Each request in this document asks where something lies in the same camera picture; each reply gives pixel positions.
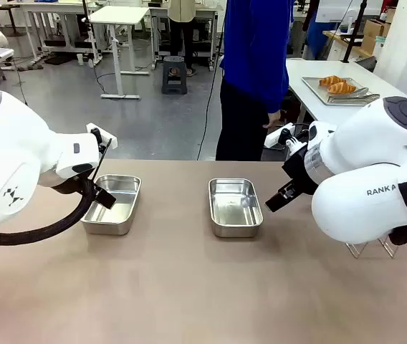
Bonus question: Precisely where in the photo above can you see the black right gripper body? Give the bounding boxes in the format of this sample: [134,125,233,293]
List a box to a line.
[282,141,323,196]

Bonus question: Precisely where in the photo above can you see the steel rectangular container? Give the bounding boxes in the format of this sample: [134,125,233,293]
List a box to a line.
[80,174,143,237]
[208,178,264,239]

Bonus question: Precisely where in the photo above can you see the metal baking tray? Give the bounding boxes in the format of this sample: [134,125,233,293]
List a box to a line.
[301,76,379,108]

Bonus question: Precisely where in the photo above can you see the person's left hand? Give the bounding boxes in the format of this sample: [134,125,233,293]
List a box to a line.
[262,110,283,130]

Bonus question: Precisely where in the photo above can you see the metal tongs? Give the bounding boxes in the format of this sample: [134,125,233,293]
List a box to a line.
[327,88,381,103]

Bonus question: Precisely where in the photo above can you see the person in blue sweater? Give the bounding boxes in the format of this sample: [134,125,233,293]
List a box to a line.
[215,0,296,161]

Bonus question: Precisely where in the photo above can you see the grey plastic step stool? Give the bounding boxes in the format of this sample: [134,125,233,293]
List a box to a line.
[161,56,188,95]

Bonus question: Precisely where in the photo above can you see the cardboard box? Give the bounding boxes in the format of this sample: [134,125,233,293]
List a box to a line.
[362,19,391,55]

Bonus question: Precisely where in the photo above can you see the white desk behind person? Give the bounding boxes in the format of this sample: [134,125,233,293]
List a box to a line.
[148,0,224,72]

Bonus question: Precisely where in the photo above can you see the white standing desk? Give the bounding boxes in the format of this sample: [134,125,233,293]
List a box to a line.
[89,6,150,100]

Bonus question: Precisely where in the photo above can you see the background person in beige top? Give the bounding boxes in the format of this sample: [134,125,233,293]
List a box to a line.
[167,0,198,77]

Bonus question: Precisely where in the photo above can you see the long white workbench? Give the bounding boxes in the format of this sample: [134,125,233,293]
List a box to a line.
[20,0,101,66]

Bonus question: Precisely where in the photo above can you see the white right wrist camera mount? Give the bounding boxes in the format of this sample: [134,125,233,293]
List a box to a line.
[264,123,310,151]

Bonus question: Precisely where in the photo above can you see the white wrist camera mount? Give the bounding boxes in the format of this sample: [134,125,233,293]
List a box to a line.
[264,123,310,151]
[85,123,119,148]

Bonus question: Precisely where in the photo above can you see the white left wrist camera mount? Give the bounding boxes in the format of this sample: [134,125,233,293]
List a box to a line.
[85,123,119,148]

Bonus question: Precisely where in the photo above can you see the metal wire lid rack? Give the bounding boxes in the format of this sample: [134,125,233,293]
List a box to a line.
[345,234,400,259]

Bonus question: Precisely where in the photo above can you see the hanging black cable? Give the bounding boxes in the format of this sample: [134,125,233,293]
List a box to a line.
[196,0,226,161]

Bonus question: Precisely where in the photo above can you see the thin black floor cable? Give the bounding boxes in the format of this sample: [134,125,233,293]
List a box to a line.
[11,59,29,106]

